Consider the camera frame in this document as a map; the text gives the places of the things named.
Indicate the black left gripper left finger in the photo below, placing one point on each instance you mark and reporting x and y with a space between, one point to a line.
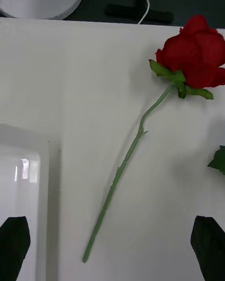
12 246

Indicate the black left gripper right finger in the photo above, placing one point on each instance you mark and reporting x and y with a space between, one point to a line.
211 248

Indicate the red rose green stem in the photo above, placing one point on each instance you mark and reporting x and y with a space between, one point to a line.
199 51

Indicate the shallow white box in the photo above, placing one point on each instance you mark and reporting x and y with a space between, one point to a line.
43 192

